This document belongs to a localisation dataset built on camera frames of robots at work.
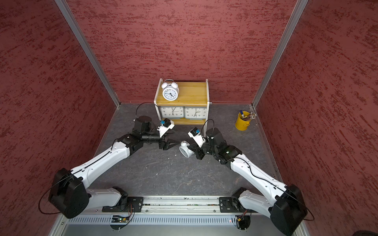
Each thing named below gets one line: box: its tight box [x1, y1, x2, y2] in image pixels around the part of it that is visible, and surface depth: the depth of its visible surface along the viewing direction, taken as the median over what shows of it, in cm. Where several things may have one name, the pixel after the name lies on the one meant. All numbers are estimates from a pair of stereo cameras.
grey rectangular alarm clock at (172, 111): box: [159, 106, 185, 118], surface depth 89 cm
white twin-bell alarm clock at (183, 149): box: [179, 140, 195, 158], surface depth 79 cm
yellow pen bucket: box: [235, 110, 252, 132], surface depth 102 cm
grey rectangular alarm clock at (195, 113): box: [184, 106, 207, 120], surface depth 89 cm
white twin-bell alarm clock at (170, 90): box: [161, 79, 180, 102], surface depth 74 cm
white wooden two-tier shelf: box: [153, 77, 210, 137], surface depth 81 cm
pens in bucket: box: [240, 110, 257, 121], surface depth 94 cm
